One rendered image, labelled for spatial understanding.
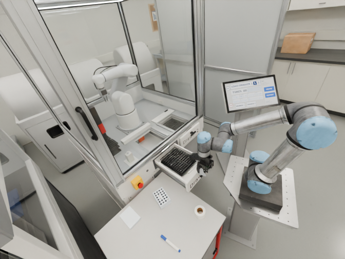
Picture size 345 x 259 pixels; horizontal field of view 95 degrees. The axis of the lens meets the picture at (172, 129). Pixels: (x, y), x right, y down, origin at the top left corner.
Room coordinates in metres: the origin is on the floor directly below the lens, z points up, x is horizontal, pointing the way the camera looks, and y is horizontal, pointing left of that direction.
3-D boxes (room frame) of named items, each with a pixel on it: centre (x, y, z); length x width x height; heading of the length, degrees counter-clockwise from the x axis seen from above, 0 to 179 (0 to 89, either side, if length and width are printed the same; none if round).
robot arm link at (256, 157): (0.63, -0.51, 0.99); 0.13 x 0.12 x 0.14; 151
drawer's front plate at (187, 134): (1.15, -0.16, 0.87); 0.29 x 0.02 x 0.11; 132
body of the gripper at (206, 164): (0.66, -0.17, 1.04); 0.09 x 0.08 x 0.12; 42
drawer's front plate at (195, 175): (0.70, -0.14, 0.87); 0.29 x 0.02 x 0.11; 132
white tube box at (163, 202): (0.62, 0.15, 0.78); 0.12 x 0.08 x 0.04; 27
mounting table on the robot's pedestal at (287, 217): (0.62, -0.54, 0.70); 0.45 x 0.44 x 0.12; 58
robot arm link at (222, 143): (0.64, -0.26, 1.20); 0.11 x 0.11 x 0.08; 61
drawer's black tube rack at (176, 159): (0.85, 0.00, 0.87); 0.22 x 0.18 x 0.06; 42
